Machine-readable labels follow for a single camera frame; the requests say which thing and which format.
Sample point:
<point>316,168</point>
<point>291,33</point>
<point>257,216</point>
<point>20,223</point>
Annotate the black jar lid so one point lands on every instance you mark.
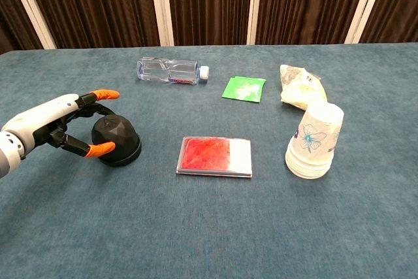
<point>125,158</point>

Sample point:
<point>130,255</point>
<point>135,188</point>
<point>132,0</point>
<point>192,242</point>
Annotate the blue felt table cover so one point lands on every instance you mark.
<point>196,226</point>

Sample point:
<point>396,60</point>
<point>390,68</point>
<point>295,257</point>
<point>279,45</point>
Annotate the clear case with red contents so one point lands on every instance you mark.
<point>209,156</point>

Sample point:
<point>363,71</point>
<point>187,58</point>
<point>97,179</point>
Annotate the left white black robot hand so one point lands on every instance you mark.
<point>39,119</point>

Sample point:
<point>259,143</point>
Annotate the clear plastic water bottle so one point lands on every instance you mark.
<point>166,70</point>

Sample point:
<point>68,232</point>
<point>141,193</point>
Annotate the green foil sachet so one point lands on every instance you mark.
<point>243,89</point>

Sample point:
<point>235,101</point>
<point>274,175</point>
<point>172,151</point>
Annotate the black jar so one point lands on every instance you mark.
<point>114,130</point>

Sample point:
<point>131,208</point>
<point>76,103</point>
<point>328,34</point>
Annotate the white frame post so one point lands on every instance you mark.
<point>362,4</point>
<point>161,4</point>
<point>31,4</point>
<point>255,4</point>

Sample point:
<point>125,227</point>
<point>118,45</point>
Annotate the dark brown pleated curtain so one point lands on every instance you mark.
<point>398,4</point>
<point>9,14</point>
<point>209,4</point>
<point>98,4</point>
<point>310,4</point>

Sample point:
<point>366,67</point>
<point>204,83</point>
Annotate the beige snack bag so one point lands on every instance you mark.
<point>302,92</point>

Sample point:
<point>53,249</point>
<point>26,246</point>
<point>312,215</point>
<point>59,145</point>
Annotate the stack of white paper cups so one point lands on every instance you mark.
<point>313,145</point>

